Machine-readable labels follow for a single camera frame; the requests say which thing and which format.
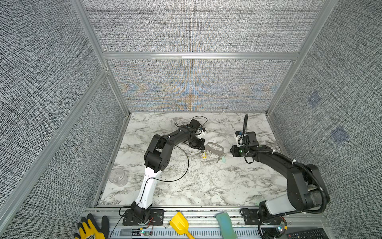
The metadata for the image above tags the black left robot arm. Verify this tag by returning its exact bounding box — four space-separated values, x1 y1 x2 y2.
128 118 206 223

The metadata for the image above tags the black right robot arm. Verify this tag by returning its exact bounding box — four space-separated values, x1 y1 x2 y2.
230 145 330 222

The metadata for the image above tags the teal green sponge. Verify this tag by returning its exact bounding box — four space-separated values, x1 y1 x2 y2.
215 212 237 239

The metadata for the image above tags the yellow plastic scoop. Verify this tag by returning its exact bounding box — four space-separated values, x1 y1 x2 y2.
170 212 195 239

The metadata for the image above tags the clear plastic cup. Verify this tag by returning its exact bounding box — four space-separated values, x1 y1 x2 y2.
108 168 128 187

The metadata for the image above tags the black remote control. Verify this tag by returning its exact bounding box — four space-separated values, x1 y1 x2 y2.
287 228 329 239

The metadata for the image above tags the yellow black work glove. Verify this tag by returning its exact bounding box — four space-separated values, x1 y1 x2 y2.
74 214 109 239

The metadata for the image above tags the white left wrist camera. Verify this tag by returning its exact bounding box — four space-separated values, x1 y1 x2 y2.
196 127 206 139

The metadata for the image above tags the black corrugated cable conduit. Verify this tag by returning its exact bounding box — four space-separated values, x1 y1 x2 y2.
243 114 331 214

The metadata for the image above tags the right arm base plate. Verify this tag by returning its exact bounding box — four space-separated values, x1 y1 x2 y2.
239 208 286 225

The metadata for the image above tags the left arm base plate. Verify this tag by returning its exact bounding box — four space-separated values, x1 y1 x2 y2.
122 209 165 226

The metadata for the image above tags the aluminium horizontal frame bar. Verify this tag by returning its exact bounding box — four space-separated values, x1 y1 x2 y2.
103 52 299 60

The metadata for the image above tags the aluminium corner frame post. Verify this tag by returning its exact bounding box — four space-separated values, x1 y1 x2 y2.
71 0 131 116

